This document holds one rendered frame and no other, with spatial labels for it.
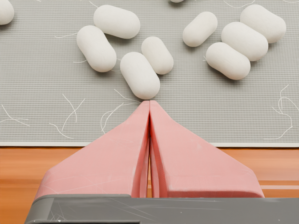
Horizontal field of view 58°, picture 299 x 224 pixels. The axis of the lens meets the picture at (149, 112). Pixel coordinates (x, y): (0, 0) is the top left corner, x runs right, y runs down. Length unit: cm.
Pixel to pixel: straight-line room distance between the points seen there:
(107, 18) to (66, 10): 5
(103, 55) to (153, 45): 4
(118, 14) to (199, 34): 6
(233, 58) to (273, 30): 4
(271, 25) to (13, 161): 21
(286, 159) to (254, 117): 4
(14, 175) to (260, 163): 16
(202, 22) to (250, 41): 4
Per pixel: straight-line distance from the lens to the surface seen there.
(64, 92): 22
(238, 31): 21
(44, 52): 24
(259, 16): 23
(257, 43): 21
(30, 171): 20
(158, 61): 20
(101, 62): 20
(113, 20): 21
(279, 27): 23
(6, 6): 25
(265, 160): 20
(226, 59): 20
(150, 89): 19
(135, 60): 19
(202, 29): 21
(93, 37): 20
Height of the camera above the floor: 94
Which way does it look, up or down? 77 degrees down
